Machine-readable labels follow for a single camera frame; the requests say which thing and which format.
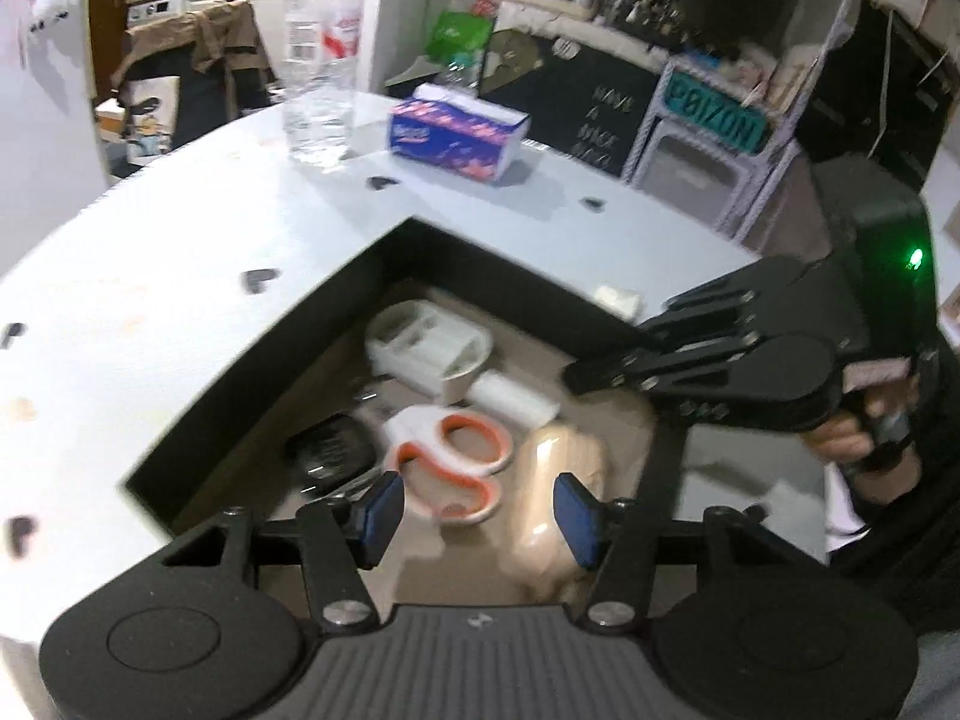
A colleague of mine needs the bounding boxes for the brown cloth on chair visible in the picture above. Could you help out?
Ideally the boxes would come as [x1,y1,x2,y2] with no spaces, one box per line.
[112,0,275,91]

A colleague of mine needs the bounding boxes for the purple tissue pack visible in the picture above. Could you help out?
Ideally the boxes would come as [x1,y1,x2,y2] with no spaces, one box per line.
[386,84,532,185]

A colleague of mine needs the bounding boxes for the black chalkboard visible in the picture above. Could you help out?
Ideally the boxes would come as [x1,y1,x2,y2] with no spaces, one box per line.
[480,30,661,177]

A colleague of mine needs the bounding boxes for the grey plastic holder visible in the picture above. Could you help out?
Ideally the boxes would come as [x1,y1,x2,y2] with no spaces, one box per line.
[365,300,494,407]

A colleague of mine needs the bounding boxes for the black cardboard box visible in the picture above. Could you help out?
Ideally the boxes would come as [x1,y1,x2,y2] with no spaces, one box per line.
[124,216,687,608]

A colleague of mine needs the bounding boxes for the white shelf rack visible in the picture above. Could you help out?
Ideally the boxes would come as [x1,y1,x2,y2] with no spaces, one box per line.
[626,52,803,241]

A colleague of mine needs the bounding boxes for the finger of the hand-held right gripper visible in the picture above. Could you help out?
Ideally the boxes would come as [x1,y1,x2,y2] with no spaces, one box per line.
[636,255,807,346]
[562,334,760,400]

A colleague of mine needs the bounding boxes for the beige earbud case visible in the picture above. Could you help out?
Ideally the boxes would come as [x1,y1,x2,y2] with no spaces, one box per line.
[499,420,612,602]

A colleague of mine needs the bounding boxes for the green bag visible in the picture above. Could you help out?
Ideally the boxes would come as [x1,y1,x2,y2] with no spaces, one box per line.
[427,9,496,61]

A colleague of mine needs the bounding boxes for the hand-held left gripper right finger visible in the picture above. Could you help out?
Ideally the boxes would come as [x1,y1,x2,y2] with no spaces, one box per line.
[553,471,826,627]

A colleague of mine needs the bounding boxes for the white rectangular block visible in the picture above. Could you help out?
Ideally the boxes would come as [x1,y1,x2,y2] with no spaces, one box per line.
[471,377,562,428]

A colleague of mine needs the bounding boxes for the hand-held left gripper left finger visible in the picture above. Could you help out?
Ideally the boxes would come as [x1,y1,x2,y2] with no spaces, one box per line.
[161,469,407,627]

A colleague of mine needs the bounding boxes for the orange white scissors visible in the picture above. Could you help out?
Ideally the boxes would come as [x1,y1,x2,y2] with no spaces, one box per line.
[382,405,517,524]

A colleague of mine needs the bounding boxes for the cartoon tote bag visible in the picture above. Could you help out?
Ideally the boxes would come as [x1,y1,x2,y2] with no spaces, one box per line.
[120,79,181,162]

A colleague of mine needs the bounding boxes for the clear water bottle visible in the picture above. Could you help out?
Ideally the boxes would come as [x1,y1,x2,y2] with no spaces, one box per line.
[281,0,366,164]

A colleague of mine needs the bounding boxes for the person's right forearm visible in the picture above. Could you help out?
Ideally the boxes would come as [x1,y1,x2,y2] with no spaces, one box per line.
[821,457,960,623]

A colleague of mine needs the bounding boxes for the person's right hand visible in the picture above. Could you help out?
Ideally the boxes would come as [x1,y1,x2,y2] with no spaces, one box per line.
[810,379,920,477]

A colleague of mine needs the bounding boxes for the black round ribbed object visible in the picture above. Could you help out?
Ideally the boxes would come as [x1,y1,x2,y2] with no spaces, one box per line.
[285,414,380,492]

